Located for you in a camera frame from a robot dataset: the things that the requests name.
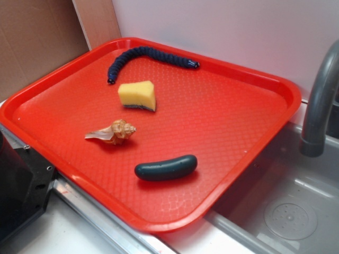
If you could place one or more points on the dark green plastic pickle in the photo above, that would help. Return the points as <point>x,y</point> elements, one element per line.
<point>168,169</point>

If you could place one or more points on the yellow sponge wedge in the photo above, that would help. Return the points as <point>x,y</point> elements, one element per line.
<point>138,95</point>

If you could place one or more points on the brown cardboard panel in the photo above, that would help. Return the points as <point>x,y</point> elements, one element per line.
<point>38,37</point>

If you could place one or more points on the grey plastic sink basin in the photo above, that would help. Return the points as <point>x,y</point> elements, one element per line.
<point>284,202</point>

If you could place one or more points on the grey toy faucet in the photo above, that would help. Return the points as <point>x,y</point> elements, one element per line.
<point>321,117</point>

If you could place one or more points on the red plastic tray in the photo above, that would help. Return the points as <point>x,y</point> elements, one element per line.
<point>221,113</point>

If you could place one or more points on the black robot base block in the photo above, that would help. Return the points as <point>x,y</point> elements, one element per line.
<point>26,182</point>

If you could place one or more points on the tan conch seashell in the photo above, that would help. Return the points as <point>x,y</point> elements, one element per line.
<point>119,131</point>

